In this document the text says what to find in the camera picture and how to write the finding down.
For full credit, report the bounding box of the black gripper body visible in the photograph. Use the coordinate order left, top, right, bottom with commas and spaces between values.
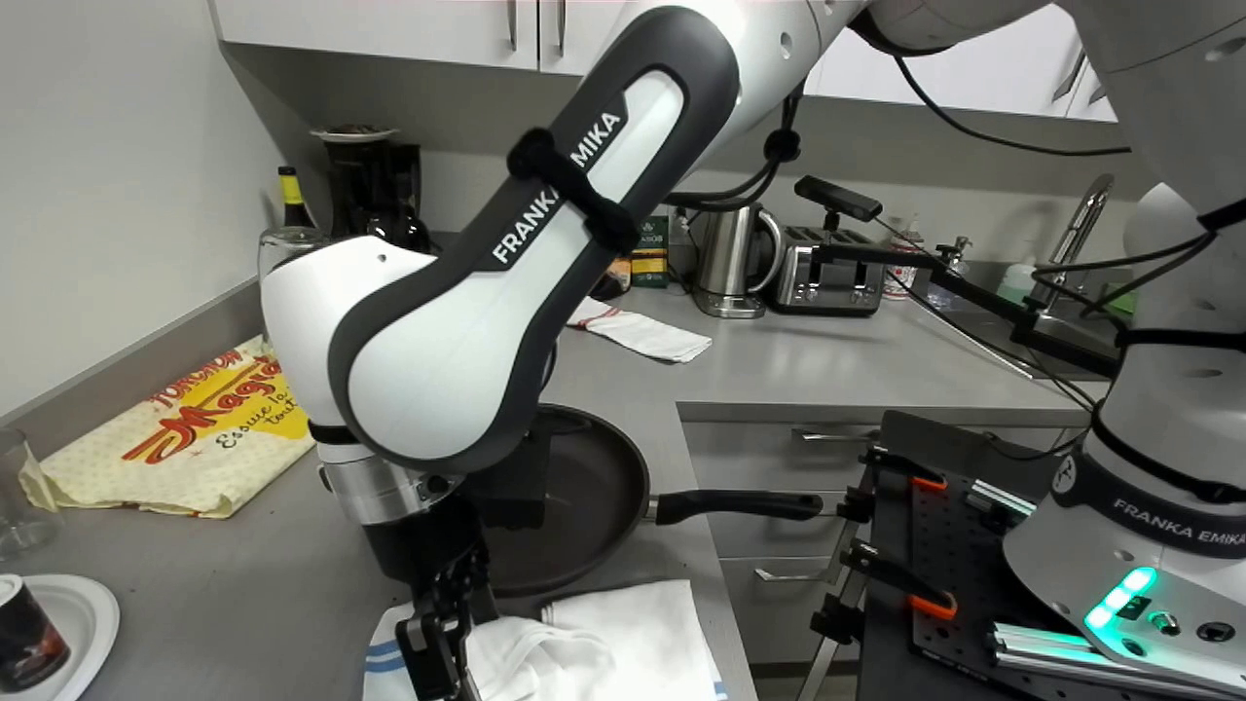
357, 483, 501, 594

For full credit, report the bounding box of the white towel with blue stripe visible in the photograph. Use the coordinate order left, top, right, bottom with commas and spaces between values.
357, 594, 562, 701

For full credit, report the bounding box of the dark nonstick frying pan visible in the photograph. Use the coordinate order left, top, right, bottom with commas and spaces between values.
469, 402, 830, 602

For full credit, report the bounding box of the plain white towel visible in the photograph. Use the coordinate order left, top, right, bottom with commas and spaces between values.
533, 577, 726, 701

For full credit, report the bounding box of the yellow red printed tea towel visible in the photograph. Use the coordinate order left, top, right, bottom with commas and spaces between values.
14, 332, 319, 525

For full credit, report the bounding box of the white towel with red stripe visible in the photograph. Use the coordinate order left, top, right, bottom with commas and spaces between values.
563, 290, 715, 370

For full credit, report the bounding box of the dark wine bottle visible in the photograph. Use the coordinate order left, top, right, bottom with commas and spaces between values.
385, 190, 441, 258

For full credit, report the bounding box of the large clear drinking glass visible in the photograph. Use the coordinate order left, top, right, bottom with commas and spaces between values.
251, 222, 322, 294

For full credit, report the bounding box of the white plate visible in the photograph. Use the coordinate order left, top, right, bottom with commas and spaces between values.
0, 571, 123, 701

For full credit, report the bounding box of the wine bottle with yellow neck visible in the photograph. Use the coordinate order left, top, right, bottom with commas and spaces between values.
270, 164, 325, 249

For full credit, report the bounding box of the black coffee maker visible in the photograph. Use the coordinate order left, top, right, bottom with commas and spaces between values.
306, 123, 428, 249

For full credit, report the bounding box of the green tea box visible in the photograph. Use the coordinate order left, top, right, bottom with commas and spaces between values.
632, 215, 678, 288

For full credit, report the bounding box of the black printed mug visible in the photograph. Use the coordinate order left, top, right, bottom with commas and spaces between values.
0, 571, 75, 695

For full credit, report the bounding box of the small clear glass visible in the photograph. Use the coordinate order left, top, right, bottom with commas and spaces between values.
0, 433, 61, 558

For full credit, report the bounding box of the stainless steel kettle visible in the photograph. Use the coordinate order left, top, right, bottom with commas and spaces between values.
686, 201, 791, 323

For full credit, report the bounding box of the silver toaster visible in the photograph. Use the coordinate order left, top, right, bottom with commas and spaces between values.
772, 225, 895, 320

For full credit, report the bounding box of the black perforated mounting board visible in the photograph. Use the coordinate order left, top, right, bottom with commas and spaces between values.
858, 407, 1138, 701

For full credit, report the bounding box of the white upper cabinet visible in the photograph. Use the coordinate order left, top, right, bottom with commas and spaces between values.
207, 0, 689, 90
773, 5, 1246, 139

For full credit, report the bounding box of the white soap bottle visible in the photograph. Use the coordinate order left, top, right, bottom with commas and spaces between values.
996, 253, 1046, 311

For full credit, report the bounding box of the chrome sink faucet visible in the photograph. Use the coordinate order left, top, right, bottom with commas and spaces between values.
1033, 172, 1120, 311

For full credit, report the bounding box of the black clamp with orange handle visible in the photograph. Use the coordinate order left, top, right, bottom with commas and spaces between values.
858, 444, 955, 506
810, 542, 965, 645

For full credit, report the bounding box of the black bar camera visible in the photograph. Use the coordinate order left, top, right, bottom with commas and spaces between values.
791, 172, 886, 225

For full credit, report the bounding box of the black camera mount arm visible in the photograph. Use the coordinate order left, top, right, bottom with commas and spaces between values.
815, 235, 1134, 381

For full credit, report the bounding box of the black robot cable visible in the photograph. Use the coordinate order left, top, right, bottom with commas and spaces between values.
667, 23, 1246, 323

